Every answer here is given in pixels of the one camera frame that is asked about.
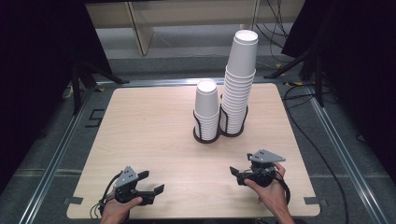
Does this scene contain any metal floor rail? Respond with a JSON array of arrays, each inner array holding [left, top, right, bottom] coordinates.
[[306, 83, 390, 224], [18, 87, 96, 224]]

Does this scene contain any left hand-held gripper cable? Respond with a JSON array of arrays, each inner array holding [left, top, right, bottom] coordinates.
[[90, 171, 123, 219]]

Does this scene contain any beige wooden furniture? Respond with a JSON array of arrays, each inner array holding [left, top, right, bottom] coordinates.
[[85, 0, 262, 57]]

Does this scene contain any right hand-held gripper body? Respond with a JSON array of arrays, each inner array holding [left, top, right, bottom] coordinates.
[[247, 148, 287, 188]]

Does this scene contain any hand-held gripper cable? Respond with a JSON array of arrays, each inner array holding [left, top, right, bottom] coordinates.
[[274, 169, 292, 206], [90, 171, 123, 219]]

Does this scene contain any short stack of paper cups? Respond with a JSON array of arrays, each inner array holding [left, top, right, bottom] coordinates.
[[193, 79, 220, 142]]

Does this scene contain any tall stack of paper cups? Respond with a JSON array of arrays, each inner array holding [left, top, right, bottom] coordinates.
[[219, 29, 260, 135]]

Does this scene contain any person's right hand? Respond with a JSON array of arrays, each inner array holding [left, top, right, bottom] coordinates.
[[243, 161, 290, 216]]

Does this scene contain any person's left hand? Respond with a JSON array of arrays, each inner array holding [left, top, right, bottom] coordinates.
[[100, 196, 144, 224]]

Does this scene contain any long black floor cable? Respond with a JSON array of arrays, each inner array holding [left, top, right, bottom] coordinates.
[[282, 83, 350, 224]]

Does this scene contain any right hand-held gripper cable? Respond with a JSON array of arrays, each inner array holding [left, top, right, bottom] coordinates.
[[274, 169, 292, 206]]

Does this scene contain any black curtain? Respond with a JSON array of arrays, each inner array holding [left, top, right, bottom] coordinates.
[[0, 0, 113, 194], [281, 0, 396, 175]]

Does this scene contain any black tape floor mark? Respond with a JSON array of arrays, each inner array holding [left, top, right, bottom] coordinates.
[[85, 108, 106, 129]]

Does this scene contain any black tripod stand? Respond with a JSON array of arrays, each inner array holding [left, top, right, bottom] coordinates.
[[263, 46, 326, 108], [70, 59, 130, 116]]

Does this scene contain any bundle of black cables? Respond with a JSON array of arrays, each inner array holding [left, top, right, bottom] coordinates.
[[254, 0, 290, 63]]

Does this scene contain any black wire cup holder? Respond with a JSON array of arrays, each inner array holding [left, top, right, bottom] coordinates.
[[219, 92, 249, 138], [191, 108, 222, 145]]

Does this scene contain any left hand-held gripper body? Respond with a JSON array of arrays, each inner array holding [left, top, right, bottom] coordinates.
[[113, 165, 154, 206]]

